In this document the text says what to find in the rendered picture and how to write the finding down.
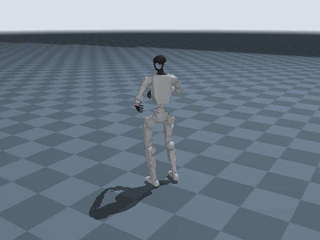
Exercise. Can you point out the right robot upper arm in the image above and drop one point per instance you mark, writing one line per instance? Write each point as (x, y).
(177, 84)

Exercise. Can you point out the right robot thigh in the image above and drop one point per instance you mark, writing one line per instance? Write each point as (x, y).
(168, 131)

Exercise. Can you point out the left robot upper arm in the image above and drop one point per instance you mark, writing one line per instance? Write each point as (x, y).
(146, 80)

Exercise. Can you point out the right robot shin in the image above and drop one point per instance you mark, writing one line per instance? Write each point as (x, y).
(172, 159)

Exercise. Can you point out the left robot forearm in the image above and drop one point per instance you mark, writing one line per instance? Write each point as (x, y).
(136, 102)

